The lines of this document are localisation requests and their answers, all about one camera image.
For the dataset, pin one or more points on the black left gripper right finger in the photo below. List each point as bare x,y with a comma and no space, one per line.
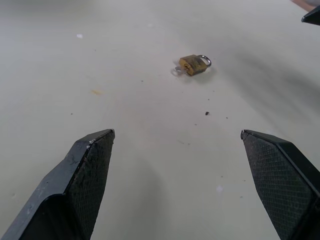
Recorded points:
282,180

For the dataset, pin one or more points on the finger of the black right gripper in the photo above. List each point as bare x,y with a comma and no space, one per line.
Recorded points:
312,17

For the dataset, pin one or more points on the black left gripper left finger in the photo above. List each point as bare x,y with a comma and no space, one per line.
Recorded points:
75,185

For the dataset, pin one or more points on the small silver key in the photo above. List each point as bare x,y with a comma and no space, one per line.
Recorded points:
178,71

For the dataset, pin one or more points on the brass padlock with steel shackle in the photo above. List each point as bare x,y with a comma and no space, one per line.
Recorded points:
195,65

